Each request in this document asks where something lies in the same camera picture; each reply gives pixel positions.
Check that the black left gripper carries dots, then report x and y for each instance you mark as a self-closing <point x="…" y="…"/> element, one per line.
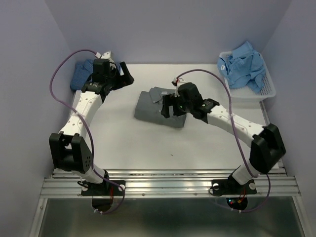
<point x="123" y="80"/>

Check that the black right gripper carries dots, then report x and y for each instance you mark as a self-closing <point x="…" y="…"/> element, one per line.
<point x="170" y="99"/>

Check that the grey long sleeve shirt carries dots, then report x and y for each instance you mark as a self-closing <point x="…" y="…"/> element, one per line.
<point x="149" y="106"/>

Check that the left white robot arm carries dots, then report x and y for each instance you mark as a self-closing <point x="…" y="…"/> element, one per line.
<point x="69" y="149"/>

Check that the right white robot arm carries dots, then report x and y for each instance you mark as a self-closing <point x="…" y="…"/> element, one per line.
<point x="265" y="142"/>

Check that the blue checked folded shirt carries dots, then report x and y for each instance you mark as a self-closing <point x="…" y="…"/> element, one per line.
<point x="81" y="74"/>

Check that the white plastic basket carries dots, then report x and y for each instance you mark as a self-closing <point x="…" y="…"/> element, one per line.
<point x="245" y="94"/>

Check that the light blue crumpled shirt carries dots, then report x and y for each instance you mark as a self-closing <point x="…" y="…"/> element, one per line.
<point x="244" y="67"/>

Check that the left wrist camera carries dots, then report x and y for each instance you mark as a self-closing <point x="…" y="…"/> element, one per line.
<point x="106" y="55"/>

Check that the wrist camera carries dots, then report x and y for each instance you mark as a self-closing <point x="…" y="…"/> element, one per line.
<point x="177" y="82"/>
<point x="106" y="55"/>

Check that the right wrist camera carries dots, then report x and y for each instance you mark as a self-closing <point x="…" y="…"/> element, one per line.
<point x="177" y="82"/>

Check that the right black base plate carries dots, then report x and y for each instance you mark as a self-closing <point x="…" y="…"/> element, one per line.
<point x="230" y="186"/>

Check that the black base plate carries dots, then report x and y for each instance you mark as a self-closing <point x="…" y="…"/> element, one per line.
<point x="99" y="190"/>
<point x="230" y="186"/>

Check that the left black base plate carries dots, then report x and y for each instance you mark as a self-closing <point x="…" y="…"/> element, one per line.
<point x="99" y="190"/>

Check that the aluminium rail frame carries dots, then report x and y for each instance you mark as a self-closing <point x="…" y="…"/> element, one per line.
<point x="168" y="174"/>

